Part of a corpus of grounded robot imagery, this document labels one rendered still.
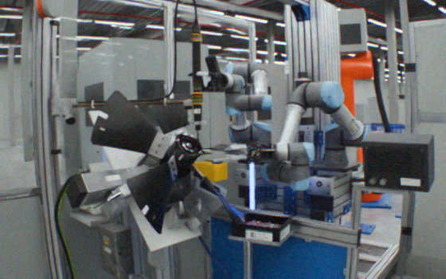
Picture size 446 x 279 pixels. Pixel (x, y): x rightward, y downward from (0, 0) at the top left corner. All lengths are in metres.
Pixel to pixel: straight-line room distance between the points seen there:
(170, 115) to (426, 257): 2.26
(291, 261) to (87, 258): 1.09
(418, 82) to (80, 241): 2.49
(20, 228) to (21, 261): 0.17
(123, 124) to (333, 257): 1.03
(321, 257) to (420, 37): 1.85
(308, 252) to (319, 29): 1.30
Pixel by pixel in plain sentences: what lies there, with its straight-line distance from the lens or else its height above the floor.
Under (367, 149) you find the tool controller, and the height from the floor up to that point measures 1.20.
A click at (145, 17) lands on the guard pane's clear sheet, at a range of 2.29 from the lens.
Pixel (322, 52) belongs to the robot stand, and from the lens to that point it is 2.26.
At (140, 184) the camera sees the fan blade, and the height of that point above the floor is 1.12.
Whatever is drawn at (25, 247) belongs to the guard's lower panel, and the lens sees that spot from 1.97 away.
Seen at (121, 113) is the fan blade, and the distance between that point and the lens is 1.39.
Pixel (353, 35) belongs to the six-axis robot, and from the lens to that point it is 5.41.
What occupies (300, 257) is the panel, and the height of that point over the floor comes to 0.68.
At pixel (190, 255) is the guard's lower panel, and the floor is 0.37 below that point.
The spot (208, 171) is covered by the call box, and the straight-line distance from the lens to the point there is 1.93.
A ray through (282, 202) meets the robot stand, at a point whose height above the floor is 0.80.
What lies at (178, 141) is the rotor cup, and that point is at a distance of 1.37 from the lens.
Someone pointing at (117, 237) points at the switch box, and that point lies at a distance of 1.64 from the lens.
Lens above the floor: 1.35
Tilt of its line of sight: 3 degrees down
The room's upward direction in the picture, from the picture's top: 1 degrees counter-clockwise
